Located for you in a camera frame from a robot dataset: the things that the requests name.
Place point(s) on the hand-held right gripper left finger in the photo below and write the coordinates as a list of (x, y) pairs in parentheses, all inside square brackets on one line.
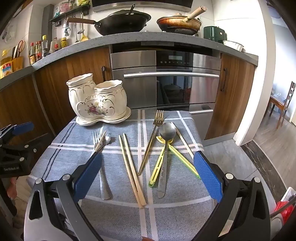
[(89, 176)]

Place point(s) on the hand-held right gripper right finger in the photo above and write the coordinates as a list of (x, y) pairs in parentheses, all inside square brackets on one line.
[(208, 178)]

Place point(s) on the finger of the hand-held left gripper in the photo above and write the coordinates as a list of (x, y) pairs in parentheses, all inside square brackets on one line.
[(23, 128), (20, 150)]

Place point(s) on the silver fork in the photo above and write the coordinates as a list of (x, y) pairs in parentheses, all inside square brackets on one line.
[(105, 190)]

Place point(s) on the small silver spoon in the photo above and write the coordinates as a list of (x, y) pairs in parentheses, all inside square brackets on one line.
[(107, 139)]

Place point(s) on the large silver spoon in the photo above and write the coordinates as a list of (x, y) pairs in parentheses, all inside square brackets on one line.
[(167, 132)]

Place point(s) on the white floral ceramic utensil holder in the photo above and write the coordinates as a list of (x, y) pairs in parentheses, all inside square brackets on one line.
[(92, 102)]

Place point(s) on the plain wooden cabinet door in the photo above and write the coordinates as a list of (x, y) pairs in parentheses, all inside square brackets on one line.
[(16, 104)]

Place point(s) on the grey checked tablecloth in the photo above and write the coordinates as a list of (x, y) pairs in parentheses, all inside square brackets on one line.
[(69, 141)]

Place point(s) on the yellow cooking oil bottle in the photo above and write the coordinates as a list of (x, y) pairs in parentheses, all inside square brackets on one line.
[(5, 69)]

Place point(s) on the yellow knife block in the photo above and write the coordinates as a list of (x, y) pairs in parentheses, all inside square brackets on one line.
[(18, 64)]

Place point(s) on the dark sauce bottle red cap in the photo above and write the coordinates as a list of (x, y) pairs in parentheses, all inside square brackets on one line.
[(32, 56), (38, 54)]

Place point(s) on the gold fork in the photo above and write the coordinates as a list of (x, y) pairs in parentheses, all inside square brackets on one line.
[(158, 120)]

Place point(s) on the white bin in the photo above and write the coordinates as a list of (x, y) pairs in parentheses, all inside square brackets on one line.
[(289, 192)]

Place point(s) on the clear bottle yellow cap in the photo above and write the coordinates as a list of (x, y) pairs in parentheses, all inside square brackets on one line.
[(45, 48)]

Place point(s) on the red plastic bag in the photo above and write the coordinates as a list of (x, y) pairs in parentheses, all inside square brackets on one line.
[(285, 208)]

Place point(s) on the narrow wooden cabinet door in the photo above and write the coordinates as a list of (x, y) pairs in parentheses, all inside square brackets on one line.
[(238, 97)]

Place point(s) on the white jug red cap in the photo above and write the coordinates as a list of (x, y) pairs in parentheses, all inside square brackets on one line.
[(54, 46)]

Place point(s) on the yellow lid jar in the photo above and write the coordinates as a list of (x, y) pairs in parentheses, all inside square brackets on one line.
[(64, 44)]

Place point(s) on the stainless steel built-in oven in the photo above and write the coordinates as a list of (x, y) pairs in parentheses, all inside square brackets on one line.
[(138, 92)]

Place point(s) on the silver hanging spatula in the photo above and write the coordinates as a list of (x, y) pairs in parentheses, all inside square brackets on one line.
[(77, 40)]

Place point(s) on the black hanging peeler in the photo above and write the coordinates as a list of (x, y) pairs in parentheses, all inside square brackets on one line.
[(67, 29)]

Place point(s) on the yellow hanging ladle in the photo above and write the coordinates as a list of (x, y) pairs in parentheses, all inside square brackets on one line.
[(84, 37)]

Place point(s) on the wooden dining chair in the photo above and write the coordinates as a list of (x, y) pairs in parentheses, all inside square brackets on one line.
[(291, 92)]

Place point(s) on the pink packet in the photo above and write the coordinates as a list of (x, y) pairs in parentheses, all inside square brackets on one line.
[(63, 8)]

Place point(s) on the white dish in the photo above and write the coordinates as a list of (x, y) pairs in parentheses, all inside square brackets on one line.
[(232, 45)]

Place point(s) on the yellow green packet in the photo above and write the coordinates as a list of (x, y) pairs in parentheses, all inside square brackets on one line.
[(83, 2)]

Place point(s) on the green air fryer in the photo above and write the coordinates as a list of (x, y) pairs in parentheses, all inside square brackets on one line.
[(214, 34)]

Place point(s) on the black wok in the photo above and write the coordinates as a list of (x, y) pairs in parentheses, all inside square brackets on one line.
[(122, 23)]

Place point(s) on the grey speckled kitchen counter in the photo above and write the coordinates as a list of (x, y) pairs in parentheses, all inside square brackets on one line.
[(138, 37)]

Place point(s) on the range hood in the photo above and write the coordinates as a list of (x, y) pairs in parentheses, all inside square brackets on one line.
[(138, 4)]

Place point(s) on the black wall shelf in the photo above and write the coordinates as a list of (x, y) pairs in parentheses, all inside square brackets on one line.
[(69, 16)]

